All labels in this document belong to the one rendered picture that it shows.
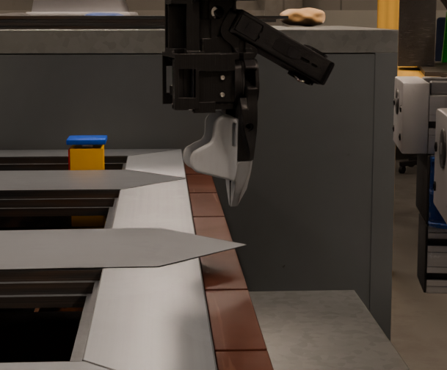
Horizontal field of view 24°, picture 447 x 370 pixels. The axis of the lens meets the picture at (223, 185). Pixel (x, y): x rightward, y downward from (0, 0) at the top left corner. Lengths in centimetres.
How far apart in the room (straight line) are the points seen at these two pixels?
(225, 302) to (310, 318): 48
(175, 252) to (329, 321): 42
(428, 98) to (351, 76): 55
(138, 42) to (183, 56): 87
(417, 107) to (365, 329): 29
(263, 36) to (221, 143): 11
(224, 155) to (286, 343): 37
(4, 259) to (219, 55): 28
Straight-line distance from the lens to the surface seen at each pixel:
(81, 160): 166
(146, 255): 103
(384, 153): 192
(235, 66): 101
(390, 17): 437
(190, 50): 101
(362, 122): 191
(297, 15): 228
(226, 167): 103
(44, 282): 99
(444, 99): 136
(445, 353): 354
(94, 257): 103
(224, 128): 102
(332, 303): 150
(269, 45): 103
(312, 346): 131
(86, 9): 822
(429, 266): 139
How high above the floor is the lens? 108
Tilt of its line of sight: 9 degrees down
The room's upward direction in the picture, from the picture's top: straight up
